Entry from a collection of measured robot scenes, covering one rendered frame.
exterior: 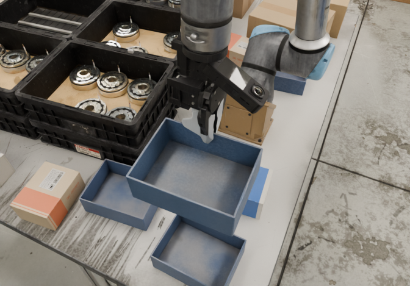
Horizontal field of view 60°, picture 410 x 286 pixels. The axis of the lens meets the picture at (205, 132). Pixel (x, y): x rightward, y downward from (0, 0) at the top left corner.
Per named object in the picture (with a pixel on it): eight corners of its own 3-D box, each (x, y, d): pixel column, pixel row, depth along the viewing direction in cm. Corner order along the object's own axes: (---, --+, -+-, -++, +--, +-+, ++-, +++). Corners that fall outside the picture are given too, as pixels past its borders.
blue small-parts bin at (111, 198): (167, 188, 109) (165, 175, 104) (146, 231, 100) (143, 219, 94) (110, 171, 113) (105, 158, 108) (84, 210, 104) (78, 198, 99)
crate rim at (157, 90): (176, 67, 116) (176, 61, 114) (135, 132, 97) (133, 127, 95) (71, 44, 124) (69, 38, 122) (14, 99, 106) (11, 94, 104)
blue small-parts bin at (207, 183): (259, 169, 69) (263, 147, 64) (232, 236, 60) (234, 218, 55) (168, 138, 74) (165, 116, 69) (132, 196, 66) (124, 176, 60)
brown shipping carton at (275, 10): (326, 43, 160) (335, 11, 148) (309, 69, 148) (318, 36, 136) (266, 24, 171) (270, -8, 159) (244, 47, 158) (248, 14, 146)
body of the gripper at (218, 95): (188, 83, 66) (188, 24, 58) (230, 96, 64) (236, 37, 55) (167, 106, 62) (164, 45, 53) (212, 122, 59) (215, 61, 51)
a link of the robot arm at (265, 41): (248, 66, 123) (260, 28, 121) (284, 76, 117) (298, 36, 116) (236, 59, 112) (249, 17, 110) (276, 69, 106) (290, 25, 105)
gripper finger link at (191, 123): (186, 133, 70) (186, 97, 63) (213, 144, 68) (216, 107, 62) (179, 144, 68) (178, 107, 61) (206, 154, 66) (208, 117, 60)
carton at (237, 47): (260, 57, 153) (263, 42, 148) (248, 72, 147) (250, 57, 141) (228, 46, 159) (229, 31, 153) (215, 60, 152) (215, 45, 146)
